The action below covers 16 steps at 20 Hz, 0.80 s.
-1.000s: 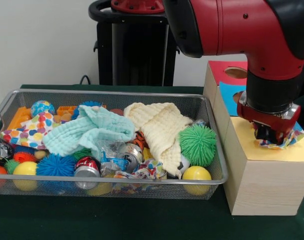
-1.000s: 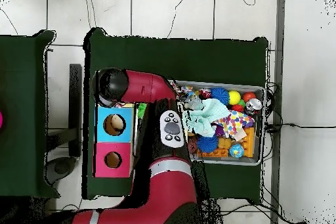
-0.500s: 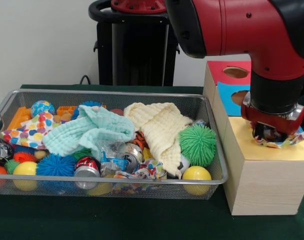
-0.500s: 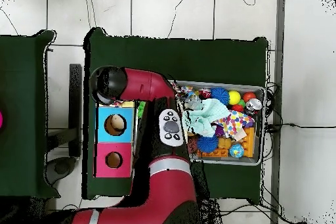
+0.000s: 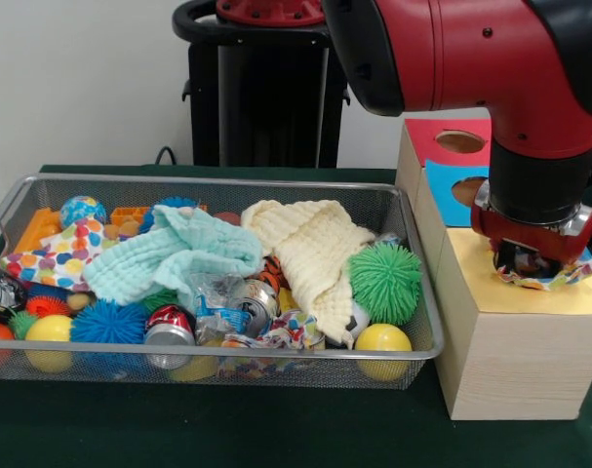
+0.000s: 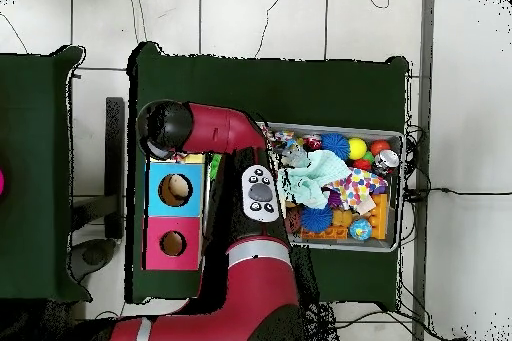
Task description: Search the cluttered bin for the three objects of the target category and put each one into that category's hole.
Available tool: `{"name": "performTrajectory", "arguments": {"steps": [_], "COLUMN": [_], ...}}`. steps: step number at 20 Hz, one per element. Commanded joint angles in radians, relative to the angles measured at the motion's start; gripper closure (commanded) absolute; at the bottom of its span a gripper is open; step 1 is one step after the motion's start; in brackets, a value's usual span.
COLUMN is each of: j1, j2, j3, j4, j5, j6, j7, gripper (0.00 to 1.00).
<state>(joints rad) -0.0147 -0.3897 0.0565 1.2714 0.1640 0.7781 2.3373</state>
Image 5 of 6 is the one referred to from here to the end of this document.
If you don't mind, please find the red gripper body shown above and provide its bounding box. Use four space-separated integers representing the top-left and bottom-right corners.
470 207 592 267

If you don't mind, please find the polka dot cloth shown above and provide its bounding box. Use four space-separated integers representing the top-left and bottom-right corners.
0 216 112 290
490 243 592 293

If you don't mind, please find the wooden box with three holes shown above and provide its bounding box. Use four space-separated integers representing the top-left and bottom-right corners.
395 118 592 421

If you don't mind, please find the green spiky ball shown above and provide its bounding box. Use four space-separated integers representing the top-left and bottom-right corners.
347 243 423 327

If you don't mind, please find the yellow ball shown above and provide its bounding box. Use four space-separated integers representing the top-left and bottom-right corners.
353 324 413 382
22 314 75 374

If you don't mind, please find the cream waffle cloth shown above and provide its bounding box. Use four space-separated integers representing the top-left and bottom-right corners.
240 199 377 350

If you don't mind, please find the mint waffle cloth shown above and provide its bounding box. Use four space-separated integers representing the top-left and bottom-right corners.
79 203 263 306

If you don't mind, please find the blue spiky ball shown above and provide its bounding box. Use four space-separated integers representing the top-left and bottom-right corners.
68 298 147 347

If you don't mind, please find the blue globe ball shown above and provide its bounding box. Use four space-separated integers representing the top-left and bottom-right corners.
59 195 109 230

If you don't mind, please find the wire mesh bin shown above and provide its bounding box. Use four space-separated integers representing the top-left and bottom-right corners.
0 173 446 393

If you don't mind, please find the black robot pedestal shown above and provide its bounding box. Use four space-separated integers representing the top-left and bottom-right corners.
172 0 353 170

